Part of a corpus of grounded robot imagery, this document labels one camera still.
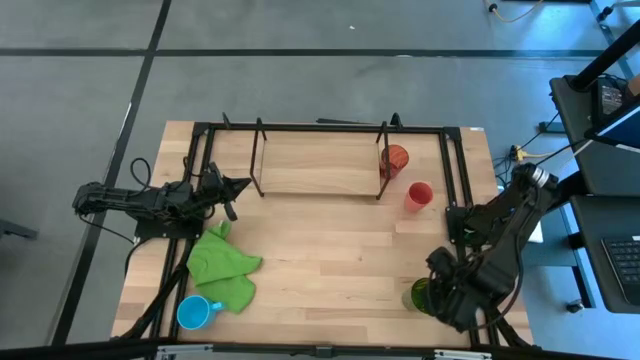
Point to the red faceted plastic tumbler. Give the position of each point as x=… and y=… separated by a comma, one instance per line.
x=398, y=157

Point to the black desk with keyboard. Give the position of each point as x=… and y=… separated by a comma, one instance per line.
x=595, y=270

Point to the black table rig frame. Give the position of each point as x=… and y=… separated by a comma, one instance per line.
x=300, y=127

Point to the black slanted pole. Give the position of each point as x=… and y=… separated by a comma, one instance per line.
x=605, y=57

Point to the green faceted plastic tumbler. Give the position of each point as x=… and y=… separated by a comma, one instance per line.
x=414, y=295

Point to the black rig crossbar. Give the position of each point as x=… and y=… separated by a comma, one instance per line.
x=100, y=348

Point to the open laptop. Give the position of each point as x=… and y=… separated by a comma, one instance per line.
x=617, y=130

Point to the green cloth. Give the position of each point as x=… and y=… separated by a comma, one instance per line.
x=220, y=265

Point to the black keyboard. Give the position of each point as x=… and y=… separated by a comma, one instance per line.
x=625, y=270

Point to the power strip with yellow plug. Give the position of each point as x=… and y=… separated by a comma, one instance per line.
x=520, y=153

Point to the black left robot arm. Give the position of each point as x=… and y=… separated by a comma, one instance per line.
x=125, y=200

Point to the salmon plastic cup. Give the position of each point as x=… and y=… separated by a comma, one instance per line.
x=419, y=195

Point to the blue mug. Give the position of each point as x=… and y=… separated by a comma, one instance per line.
x=192, y=312

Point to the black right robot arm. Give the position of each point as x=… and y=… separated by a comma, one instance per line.
x=505, y=235

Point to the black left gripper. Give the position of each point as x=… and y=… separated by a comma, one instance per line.
x=212, y=187

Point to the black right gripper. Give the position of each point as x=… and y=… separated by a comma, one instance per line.
x=457, y=300

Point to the wooden shelf with black frame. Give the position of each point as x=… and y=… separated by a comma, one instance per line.
x=320, y=170

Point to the black stand foot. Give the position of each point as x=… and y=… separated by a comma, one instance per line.
x=17, y=230

